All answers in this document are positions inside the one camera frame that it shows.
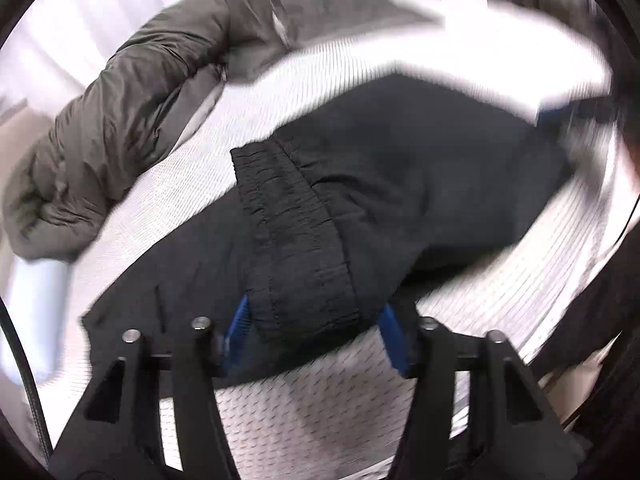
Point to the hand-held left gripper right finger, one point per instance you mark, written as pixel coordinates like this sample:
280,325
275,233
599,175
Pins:
395,345

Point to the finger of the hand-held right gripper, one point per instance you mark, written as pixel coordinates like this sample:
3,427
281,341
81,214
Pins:
551,116

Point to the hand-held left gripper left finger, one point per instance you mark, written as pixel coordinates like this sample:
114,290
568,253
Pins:
237,325

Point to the black pants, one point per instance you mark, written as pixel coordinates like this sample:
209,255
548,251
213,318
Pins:
400,170

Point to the white ribbed mattress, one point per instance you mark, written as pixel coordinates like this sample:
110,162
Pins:
325,410

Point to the person's dark clothing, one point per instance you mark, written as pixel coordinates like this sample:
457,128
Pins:
600,310

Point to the pale blue pillow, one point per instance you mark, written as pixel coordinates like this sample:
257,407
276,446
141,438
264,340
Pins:
35,310

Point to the olive grey puffy comforter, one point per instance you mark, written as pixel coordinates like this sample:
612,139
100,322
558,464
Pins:
125,110

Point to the white curtain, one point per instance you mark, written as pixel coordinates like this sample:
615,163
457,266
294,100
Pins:
75,25

